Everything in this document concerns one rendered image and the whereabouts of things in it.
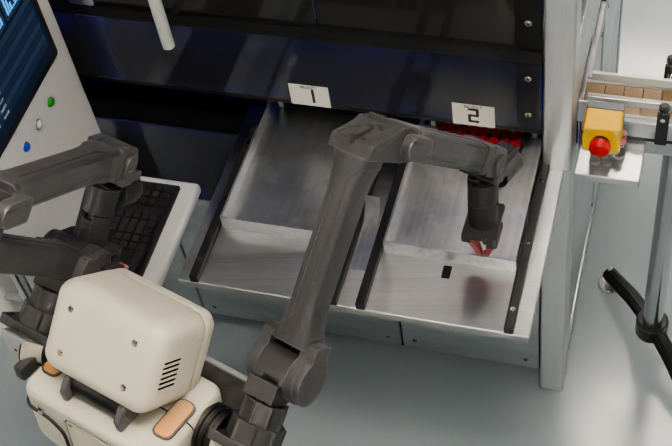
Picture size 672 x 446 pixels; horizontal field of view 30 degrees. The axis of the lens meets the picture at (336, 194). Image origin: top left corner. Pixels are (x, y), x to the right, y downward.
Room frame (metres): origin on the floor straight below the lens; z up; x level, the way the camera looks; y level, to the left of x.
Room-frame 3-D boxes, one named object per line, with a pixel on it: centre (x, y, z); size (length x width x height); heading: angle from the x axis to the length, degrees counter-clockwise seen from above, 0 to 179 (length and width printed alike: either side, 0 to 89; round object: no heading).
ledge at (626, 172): (1.61, -0.57, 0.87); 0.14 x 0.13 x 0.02; 156
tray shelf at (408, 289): (1.57, -0.08, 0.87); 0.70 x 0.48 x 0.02; 66
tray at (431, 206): (1.57, -0.26, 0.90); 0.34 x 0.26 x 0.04; 156
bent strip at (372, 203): (1.50, -0.04, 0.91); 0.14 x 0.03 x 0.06; 157
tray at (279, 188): (1.71, 0.05, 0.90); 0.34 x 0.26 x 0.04; 156
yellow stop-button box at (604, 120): (1.57, -0.54, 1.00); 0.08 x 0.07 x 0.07; 156
